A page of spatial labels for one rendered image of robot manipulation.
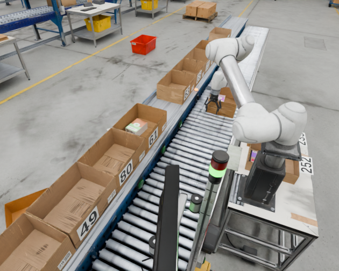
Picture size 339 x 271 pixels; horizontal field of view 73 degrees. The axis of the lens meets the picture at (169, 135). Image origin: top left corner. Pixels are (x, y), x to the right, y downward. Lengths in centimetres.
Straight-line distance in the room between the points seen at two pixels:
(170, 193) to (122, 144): 116
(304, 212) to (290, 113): 82
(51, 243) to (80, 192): 33
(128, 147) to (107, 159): 19
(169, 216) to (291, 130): 89
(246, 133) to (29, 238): 128
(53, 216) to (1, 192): 162
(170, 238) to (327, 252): 226
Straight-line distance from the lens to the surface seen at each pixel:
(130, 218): 161
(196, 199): 88
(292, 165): 217
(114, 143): 188
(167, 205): 70
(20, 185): 309
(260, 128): 125
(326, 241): 286
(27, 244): 153
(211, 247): 118
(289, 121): 133
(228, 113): 246
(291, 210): 187
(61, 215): 155
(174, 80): 270
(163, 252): 64
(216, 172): 72
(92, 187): 161
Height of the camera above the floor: 214
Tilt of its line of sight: 40 degrees down
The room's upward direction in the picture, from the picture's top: 3 degrees clockwise
